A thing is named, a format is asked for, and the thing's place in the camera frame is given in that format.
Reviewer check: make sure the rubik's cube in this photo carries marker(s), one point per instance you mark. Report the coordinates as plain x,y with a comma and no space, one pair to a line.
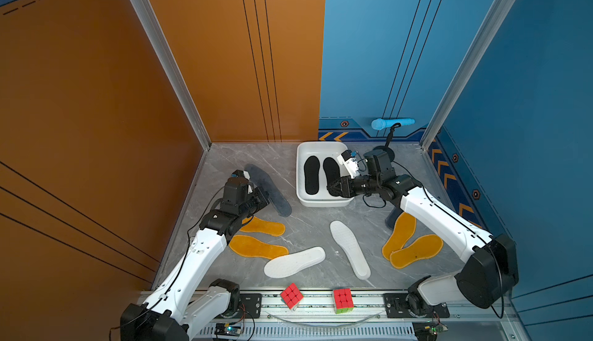
292,296
343,301

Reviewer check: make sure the yellow insole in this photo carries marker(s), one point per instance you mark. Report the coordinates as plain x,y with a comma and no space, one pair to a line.
404,229
249,247
256,225
417,250

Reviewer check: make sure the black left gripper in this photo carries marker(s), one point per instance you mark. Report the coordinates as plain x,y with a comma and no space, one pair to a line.
257,193

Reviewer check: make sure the white insole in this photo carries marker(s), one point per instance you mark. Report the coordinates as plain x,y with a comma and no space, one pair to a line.
346,239
291,264

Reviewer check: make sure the left rubik's cube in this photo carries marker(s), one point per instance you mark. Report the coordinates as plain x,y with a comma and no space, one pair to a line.
292,296

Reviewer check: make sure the yellow insole lower left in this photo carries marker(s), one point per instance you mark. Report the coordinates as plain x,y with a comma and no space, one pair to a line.
249,247

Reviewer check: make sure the black microphone stand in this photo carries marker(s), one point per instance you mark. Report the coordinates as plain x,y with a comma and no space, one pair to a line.
386,147

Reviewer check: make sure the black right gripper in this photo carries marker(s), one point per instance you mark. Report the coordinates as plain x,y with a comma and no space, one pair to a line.
346,189

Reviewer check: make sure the right circuit board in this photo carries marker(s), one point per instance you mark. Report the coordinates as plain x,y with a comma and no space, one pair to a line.
429,332

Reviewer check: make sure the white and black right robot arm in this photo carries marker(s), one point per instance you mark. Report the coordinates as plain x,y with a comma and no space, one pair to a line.
490,263

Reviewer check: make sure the left green circuit board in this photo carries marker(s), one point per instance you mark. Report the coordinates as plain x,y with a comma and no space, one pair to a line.
227,331

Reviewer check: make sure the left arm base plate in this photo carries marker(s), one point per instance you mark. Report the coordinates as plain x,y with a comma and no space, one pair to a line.
244,302

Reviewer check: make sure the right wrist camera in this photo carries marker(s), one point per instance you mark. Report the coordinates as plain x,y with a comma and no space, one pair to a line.
348,159

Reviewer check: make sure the black insole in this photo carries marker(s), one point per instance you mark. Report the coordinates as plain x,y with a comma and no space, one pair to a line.
331,169
311,175

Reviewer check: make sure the dark grey insole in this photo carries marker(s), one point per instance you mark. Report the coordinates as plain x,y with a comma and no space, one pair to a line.
262,180
392,218

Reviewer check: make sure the clear curved strip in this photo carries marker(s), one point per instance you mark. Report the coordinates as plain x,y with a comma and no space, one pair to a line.
325,325

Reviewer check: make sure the white insole right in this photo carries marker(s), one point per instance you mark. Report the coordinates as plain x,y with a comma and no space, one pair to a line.
346,239

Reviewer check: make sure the right rubik's cube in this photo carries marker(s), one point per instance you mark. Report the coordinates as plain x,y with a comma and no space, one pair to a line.
343,301

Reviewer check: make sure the aluminium front rail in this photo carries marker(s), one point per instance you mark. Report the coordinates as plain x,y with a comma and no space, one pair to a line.
466,322

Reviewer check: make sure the yellow insole right outer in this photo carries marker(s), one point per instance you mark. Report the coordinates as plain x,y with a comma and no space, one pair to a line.
417,250

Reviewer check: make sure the yellow insole upper left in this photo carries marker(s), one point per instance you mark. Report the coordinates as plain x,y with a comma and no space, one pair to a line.
256,225

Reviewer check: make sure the white rectangular storage box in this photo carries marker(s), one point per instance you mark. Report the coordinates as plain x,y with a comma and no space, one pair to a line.
321,149

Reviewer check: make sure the white insole left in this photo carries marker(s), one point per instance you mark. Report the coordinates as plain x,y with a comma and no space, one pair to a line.
291,264

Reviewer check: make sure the yellow insole right inner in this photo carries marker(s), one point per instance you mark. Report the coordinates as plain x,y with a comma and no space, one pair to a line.
404,229

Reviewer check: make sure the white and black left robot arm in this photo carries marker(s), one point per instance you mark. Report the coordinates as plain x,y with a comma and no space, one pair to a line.
169,313

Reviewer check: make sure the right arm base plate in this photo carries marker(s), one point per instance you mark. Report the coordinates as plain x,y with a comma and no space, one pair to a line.
394,305

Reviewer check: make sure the blue microphone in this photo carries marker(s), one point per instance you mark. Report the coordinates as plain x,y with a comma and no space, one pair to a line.
381,124

